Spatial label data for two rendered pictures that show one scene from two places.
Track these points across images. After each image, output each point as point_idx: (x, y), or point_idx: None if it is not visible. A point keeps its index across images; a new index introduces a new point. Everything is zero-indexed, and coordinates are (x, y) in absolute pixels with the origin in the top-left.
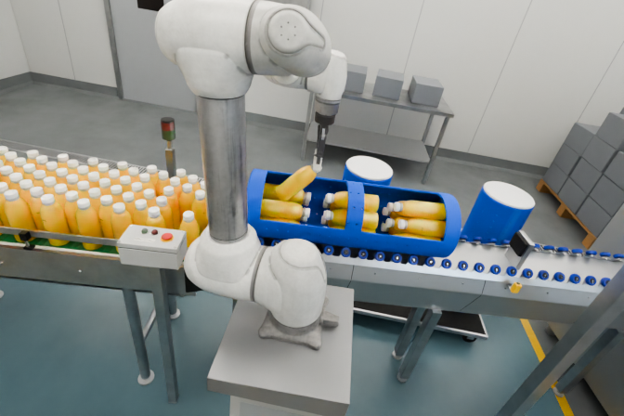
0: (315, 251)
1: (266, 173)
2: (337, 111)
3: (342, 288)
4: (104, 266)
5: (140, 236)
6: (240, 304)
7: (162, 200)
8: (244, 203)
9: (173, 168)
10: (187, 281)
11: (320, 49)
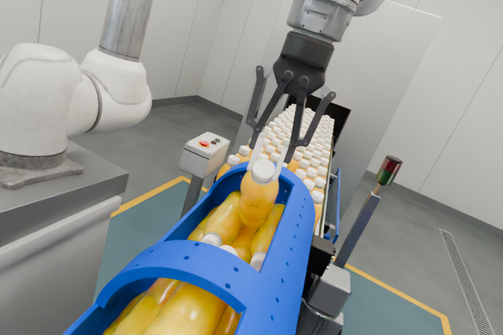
0: (27, 48)
1: (281, 173)
2: (299, 20)
3: (2, 209)
4: None
5: (211, 138)
6: (90, 154)
7: (260, 155)
8: (110, 9)
9: (359, 216)
10: None
11: None
